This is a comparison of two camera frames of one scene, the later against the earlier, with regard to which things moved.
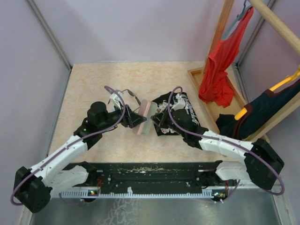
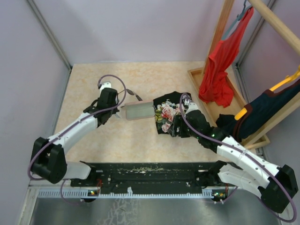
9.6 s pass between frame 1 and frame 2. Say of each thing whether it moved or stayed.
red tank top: stayed
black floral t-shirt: stayed
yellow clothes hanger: stayed
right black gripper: moved
